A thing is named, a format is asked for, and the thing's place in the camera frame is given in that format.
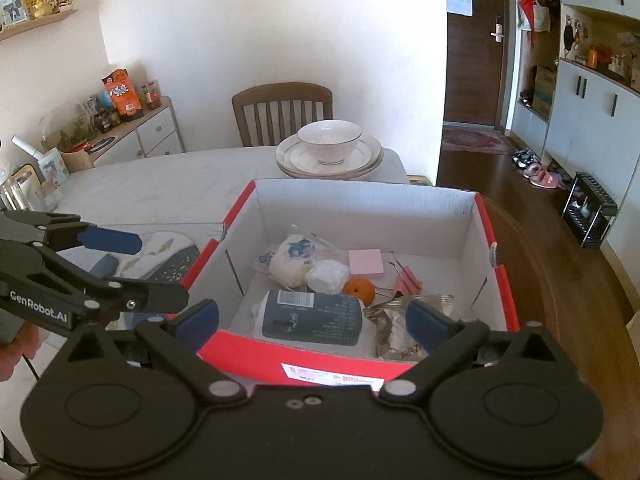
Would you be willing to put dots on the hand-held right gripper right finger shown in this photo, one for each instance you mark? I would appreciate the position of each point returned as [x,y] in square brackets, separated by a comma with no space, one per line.
[425,325]

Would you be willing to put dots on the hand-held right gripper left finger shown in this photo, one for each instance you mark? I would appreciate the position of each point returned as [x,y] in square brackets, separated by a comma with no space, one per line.
[200,321]

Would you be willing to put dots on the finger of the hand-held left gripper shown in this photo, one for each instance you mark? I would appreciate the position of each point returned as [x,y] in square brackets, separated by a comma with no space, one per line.
[160,297]
[112,241]

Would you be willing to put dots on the silver foil wrapper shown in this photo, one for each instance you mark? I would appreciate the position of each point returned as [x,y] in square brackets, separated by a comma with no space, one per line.
[395,330]

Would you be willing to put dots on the pink binder clip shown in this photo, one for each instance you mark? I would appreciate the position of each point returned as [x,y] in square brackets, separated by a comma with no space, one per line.
[409,280]

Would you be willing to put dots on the orange tangerine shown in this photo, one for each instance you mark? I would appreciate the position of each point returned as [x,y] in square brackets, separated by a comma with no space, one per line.
[359,290]

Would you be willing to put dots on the pink sticky note pad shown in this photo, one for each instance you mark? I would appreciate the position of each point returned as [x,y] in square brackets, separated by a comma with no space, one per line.
[366,261]

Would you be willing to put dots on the white tissue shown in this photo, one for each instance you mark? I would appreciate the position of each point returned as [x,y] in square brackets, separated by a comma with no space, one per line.
[327,276]

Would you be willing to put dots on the grey wet wipes pack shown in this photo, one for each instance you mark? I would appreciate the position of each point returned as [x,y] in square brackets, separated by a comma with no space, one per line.
[310,320]

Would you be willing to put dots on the white blueberry print packet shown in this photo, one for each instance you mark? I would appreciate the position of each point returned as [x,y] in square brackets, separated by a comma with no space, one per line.
[295,255]

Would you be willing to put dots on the red cardboard box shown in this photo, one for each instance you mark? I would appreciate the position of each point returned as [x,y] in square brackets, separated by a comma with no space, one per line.
[350,200]

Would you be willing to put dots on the white marble desktop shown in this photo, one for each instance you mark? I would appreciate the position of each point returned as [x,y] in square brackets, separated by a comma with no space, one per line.
[175,185]

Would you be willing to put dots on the person's left hand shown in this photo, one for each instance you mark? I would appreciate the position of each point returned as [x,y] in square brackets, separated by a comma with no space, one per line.
[7,365]

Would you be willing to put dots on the grey blue small case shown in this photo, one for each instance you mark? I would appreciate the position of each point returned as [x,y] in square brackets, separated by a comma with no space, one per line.
[103,266]

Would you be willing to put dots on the small drinking glass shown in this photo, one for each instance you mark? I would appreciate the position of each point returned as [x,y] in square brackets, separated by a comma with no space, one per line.
[47,194]

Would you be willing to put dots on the small wooden box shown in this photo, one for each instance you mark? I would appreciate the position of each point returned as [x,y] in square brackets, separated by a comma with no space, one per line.
[77,161]

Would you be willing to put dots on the white printed cup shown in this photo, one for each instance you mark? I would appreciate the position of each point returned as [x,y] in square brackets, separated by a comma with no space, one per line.
[52,167]

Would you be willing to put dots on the green and yellow tissue box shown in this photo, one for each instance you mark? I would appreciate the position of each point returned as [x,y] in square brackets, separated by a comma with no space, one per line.
[25,171]

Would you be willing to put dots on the white sideboard cabinet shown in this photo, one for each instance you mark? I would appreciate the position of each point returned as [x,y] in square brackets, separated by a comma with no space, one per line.
[155,132]

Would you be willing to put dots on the glass fish bowl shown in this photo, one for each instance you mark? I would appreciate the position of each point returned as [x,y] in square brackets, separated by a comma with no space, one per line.
[65,127]

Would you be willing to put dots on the white tube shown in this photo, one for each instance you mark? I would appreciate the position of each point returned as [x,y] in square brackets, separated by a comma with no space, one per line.
[27,146]

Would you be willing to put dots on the yellow rimmed dark object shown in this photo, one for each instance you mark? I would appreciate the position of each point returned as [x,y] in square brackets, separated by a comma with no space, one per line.
[419,179]

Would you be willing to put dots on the orange snack bag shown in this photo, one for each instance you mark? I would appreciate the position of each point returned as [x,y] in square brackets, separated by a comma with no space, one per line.
[122,95]

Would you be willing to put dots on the red lidded jar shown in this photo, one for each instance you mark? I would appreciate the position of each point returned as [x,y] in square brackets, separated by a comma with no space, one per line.
[151,96]

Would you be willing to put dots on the white plate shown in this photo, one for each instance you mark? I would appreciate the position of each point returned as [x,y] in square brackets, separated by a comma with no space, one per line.
[295,175]
[371,152]

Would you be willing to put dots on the pink slipper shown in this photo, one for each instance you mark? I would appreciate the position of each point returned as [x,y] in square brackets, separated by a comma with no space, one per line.
[532,170]
[547,180]

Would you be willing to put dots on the red patterned rug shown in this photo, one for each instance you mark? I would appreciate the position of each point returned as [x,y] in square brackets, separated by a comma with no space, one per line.
[475,140]

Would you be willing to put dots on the dark shoes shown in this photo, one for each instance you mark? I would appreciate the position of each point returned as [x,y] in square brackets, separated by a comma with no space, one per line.
[526,157]

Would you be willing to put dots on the black shoe rack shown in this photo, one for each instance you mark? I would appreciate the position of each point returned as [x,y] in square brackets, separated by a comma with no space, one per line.
[592,215]

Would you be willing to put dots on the white bowl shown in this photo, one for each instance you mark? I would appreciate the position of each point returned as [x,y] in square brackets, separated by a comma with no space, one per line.
[330,135]

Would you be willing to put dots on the wooden slat back chair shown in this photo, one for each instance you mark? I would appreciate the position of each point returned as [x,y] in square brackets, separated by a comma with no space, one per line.
[282,92]

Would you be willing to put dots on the small figurines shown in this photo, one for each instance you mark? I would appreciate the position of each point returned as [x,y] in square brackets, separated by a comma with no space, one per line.
[65,1]

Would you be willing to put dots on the dark brown door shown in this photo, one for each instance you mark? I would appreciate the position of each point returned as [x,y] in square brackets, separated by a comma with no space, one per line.
[475,70]

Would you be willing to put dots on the brown cardboard box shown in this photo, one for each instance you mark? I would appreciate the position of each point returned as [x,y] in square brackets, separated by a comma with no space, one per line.
[544,90]

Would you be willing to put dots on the silver door lock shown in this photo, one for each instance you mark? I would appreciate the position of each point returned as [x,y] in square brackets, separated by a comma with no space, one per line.
[497,29]

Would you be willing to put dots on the orange bottle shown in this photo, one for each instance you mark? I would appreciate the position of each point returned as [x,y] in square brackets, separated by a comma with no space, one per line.
[592,56]

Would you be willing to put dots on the white paper notice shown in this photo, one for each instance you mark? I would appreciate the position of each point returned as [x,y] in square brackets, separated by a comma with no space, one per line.
[459,5]

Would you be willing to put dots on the red hanging bag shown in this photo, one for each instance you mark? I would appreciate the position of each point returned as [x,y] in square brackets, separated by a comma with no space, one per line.
[532,12]

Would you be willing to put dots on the wooden wall shelf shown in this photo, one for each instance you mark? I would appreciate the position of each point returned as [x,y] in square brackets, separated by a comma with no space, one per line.
[45,21]

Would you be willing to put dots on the small photo frame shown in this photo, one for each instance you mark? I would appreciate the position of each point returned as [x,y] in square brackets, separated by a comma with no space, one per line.
[12,10]

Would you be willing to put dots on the grey wall cabinet unit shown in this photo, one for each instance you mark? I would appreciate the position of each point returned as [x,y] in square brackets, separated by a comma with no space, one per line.
[590,110]

